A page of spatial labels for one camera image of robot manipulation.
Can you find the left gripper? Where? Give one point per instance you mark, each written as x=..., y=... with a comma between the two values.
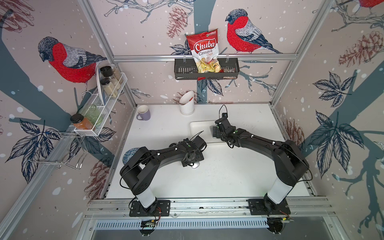
x=200, y=157

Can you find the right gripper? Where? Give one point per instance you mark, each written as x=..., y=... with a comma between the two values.
x=232, y=127

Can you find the silver mouse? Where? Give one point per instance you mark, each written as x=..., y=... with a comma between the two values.
x=195, y=165

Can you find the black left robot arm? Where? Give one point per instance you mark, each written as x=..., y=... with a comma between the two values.
x=140, y=169

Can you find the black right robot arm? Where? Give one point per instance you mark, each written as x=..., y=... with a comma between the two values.
x=290, y=164

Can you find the white storage tray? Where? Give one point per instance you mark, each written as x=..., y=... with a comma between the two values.
x=206, y=127

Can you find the white slanted utensil holder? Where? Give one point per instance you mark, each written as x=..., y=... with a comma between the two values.
x=186, y=103

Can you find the purple ceramic mug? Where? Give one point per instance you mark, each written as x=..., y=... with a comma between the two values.
x=143, y=113

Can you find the blue patterned bowl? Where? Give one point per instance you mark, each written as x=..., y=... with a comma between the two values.
x=128, y=155

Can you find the red Chuba chips bag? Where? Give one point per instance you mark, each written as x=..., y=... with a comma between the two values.
x=205, y=51

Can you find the black lid spice jar front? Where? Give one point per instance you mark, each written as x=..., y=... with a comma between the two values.
x=109, y=88

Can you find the black lid spice jar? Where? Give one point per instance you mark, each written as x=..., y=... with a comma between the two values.
x=107, y=72
x=109, y=88

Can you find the green glass bowl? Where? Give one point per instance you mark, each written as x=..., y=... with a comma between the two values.
x=92, y=113

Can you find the orange sauce jar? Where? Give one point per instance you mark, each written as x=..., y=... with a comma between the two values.
x=81, y=122

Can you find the black lid spice jar back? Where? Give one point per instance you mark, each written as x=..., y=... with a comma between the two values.
x=107, y=72

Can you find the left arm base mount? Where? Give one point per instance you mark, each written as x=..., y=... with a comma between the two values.
x=160, y=208

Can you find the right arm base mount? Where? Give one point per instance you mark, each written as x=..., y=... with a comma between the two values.
x=260, y=207

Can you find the black wall basket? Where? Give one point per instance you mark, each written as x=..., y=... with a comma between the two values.
x=186, y=69

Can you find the white wire wall shelf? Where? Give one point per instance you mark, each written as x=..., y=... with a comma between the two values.
x=105, y=103

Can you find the chrome wire rack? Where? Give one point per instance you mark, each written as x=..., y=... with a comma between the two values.
x=70, y=152

